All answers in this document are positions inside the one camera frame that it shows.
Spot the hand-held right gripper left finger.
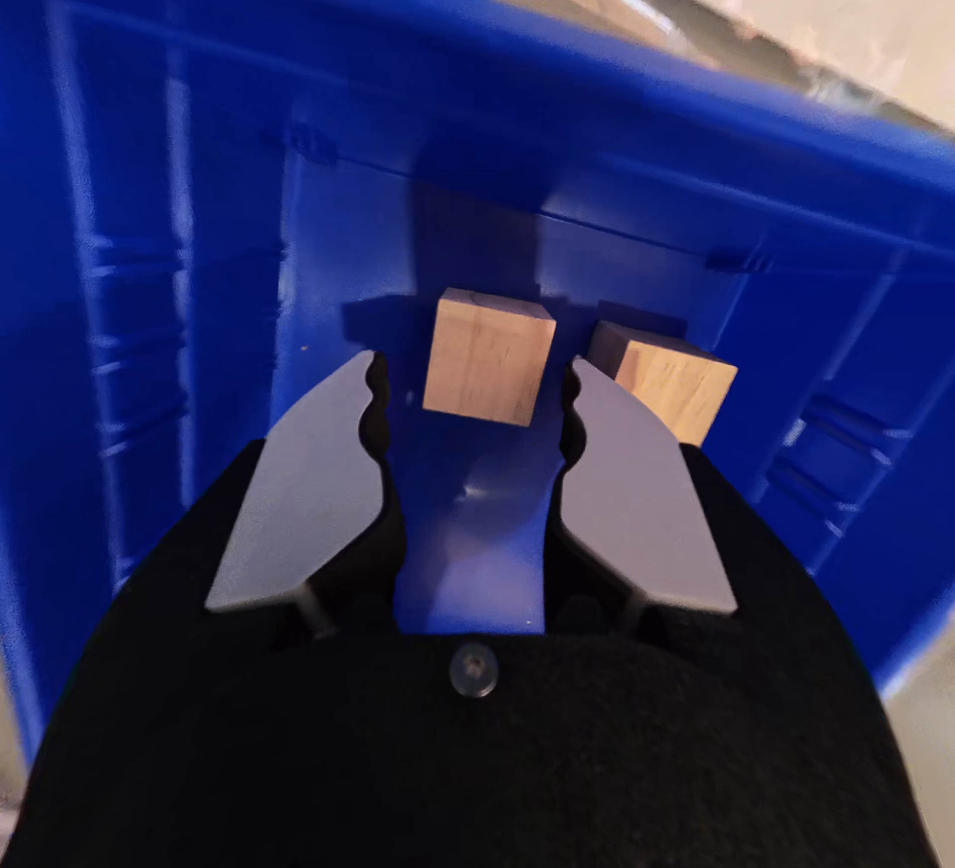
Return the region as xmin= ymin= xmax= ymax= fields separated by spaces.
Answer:
xmin=203 ymin=349 xmax=410 ymax=641

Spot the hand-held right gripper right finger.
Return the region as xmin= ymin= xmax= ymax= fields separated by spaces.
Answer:
xmin=545 ymin=357 xmax=741 ymax=638

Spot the light wood cube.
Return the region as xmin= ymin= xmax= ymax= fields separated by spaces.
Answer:
xmin=587 ymin=319 xmax=740 ymax=448
xmin=421 ymin=288 xmax=558 ymax=429

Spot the blue plastic bin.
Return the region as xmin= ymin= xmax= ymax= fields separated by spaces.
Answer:
xmin=0 ymin=0 xmax=955 ymax=765

